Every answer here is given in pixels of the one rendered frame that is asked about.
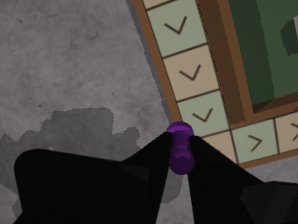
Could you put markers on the purple pawn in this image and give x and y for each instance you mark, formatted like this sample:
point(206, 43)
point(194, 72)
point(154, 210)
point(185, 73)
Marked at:
point(181, 159)

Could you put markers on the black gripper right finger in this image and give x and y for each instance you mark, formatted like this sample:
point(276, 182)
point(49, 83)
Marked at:
point(222, 192)

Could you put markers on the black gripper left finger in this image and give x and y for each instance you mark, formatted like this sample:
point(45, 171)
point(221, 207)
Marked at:
point(129, 191)

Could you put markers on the green and beige board squares with arrows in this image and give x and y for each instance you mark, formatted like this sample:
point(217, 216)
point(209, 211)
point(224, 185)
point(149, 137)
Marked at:
point(261, 47)

